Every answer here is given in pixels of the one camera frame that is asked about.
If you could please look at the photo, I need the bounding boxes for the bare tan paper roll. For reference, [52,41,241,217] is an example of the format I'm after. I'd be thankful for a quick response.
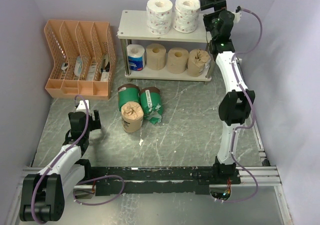
[146,43,166,71]

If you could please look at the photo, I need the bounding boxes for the orange plastic file organizer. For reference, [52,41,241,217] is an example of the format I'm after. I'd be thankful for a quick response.
[44,19,117,100]

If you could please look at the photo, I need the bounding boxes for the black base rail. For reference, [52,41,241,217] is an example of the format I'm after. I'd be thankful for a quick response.
[89,165,241,196]

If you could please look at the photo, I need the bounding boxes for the green wrapped roll right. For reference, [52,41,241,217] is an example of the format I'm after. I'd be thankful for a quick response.
[139,87,164,125]

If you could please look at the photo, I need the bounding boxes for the green wrapped roll left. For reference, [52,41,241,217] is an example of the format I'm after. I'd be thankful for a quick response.
[117,83,140,111]

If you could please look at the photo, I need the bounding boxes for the brown paper roll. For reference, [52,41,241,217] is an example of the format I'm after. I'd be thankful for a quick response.
[186,49,211,77]
[121,101,144,133]

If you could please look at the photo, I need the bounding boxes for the white two-tier shelf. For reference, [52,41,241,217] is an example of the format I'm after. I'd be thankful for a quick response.
[117,10,215,84]

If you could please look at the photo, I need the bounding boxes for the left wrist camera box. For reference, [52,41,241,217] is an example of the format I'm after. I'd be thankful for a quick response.
[75,99,91,115]

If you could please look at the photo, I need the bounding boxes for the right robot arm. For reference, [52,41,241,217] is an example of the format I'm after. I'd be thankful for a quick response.
[199,0,255,184]

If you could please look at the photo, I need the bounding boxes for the papers in organizer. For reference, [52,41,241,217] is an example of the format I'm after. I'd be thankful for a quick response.
[60,53,111,82]

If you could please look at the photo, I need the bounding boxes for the green wrapped roll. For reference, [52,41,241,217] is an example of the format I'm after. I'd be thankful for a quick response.
[139,87,164,125]
[117,83,140,111]

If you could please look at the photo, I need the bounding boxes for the white dotted roll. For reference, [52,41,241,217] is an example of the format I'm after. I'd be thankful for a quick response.
[173,0,201,33]
[146,0,173,35]

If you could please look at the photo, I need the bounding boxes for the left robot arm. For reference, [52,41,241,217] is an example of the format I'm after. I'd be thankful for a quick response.
[19,110,102,223]

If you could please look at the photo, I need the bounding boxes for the plastic white blue roll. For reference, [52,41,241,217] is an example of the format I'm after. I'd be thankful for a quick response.
[126,44,145,71]

